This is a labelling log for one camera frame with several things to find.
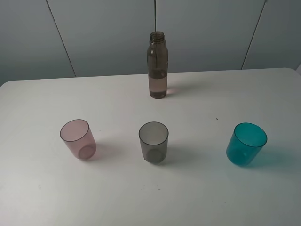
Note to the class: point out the brown translucent plastic bottle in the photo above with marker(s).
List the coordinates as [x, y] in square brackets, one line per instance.
[157, 63]

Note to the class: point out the grey translucent plastic cup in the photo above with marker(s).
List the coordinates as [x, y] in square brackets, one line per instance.
[154, 141]

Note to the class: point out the pink translucent plastic cup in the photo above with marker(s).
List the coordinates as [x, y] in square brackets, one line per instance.
[78, 137]

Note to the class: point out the teal translucent plastic cup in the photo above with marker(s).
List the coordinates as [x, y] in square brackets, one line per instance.
[245, 143]

